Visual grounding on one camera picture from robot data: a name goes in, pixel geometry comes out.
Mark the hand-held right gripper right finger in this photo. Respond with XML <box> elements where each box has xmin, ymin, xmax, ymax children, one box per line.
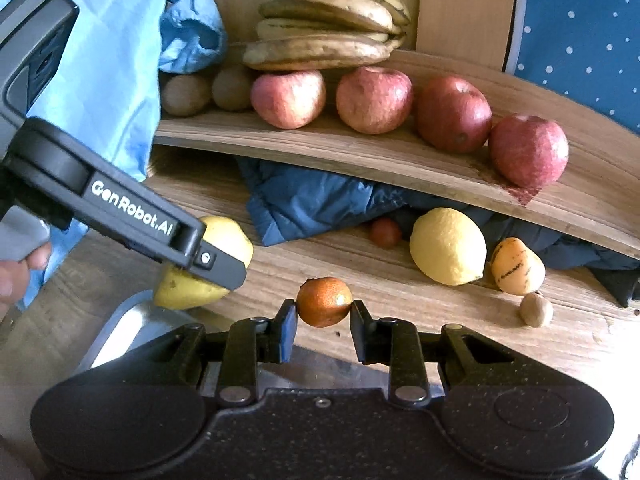
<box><xmin>350</xmin><ymin>300</ymin><xmax>521</xmax><ymax>408</ymax></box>

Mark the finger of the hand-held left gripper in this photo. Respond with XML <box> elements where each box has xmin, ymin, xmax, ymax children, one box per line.
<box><xmin>191</xmin><ymin>239</ymin><xmax>249</xmax><ymax>292</ymax></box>

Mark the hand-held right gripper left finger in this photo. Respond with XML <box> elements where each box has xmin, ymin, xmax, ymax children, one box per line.
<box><xmin>120</xmin><ymin>300</ymin><xmax>298</xmax><ymax>408</ymax></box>

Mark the yellow pear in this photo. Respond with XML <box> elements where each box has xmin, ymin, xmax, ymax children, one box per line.
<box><xmin>153</xmin><ymin>216</ymin><xmax>255</xmax><ymax>311</ymax></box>

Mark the orange tangerine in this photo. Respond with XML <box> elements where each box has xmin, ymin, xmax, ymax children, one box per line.
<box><xmin>296</xmin><ymin>277</ymin><xmax>353</xmax><ymax>328</ymax></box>

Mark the red cherry tomato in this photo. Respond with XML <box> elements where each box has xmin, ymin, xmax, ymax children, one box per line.
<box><xmin>370</xmin><ymin>217</ymin><xmax>403</xmax><ymax>248</ymax></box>

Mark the metal tray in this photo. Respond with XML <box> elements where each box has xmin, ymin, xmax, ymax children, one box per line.
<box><xmin>75</xmin><ymin>289</ymin><xmax>446</xmax><ymax>396</ymax></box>

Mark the small striped pepino melon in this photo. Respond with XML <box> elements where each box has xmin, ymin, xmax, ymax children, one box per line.
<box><xmin>490</xmin><ymin>237</ymin><xmax>547</xmax><ymax>296</ymax></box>

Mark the person's left hand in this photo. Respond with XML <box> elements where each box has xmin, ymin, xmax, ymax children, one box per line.
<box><xmin>0</xmin><ymin>241</ymin><xmax>53</xmax><ymax>307</ymax></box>

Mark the light blue cloth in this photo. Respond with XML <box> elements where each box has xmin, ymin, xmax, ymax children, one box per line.
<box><xmin>0</xmin><ymin>0</ymin><xmax>177</xmax><ymax>308</ymax></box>

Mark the dark blue quilted jacket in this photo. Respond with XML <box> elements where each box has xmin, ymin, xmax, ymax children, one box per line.
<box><xmin>237</xmin><ymin>157</ymin><xmax>640</xmax><ymax>308</ymax></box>

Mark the yellow lemon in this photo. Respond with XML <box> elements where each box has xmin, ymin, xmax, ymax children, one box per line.
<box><xmin>409</xmin><ymin>207</ymin><xmax>488</xmax><ymax>287</ymax></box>

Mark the wooden shelf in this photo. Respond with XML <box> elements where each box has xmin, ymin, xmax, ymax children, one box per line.
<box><xmin>152</xmin><ymin>42</ymin><xmax>640</xmax><ymax>261</ymax></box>

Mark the small brown kiwi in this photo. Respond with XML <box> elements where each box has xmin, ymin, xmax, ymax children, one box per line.
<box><xmin>519</xmin><ymin>292</ymin><xmax>554</xmax><ymax>328</ymax></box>

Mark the light blue crumpled bag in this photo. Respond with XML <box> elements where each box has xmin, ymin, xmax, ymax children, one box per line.
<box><xmin>159</xmin><ymin>0</ymin><xmax>228</xmax><ymax>73</ymax></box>

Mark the bunch of ripe bananas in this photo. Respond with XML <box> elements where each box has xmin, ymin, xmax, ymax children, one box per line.
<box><xmin>242</xmin><ymin>0</ymin><xmax>412</xmax><ymax>72</ymax></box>

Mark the dark red apple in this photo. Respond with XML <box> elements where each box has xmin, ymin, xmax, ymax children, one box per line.
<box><xmin>488</xmin><ymin>114</ymin><xmax>570</xmax><ymax>189</ymax></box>
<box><xmin>415</xmin><ymin>76</ymin><xmax>493</xmax><ymax>154</ymax></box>

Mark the wooden back panel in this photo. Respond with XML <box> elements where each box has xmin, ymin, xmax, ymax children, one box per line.
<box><xmin>195</xmin><ymin>0</ymin><xmax>523</xmax><ymax>73</ymax></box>

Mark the blue white-dotted cloth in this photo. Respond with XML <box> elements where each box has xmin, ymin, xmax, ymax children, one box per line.
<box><xmin>505</xmin><ymin>0</ymin><xmax>640</xmax><ymax>136</ymax></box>

